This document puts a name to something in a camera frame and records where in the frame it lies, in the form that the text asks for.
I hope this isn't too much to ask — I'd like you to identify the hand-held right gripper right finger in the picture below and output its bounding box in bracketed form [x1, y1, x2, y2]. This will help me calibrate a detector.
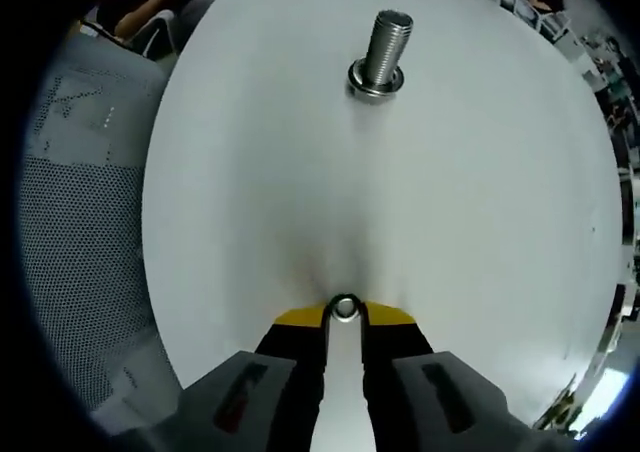
[355, 299, 576, 452]

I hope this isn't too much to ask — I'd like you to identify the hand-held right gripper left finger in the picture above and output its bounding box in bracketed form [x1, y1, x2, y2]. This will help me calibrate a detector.
[124, 299, 335, 452]

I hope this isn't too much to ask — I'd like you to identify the small silver washer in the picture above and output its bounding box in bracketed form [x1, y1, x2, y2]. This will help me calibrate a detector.
[330, 294, 359, 324]

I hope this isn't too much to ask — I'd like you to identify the large dark washer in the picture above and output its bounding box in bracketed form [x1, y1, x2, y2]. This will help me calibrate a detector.
[348, 57, 405, 104]

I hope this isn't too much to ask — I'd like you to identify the thick threaded steel stud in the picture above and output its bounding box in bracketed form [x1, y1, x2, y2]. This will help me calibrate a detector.
[348, 9, 406, 107]

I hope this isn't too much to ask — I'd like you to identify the grey mesh office chair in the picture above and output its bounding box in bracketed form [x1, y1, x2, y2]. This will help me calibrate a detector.
[17, 34, 189, 428]

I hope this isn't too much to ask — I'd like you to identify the white plastic chair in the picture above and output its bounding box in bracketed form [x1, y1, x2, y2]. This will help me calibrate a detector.
[130, 9, 182, 61]

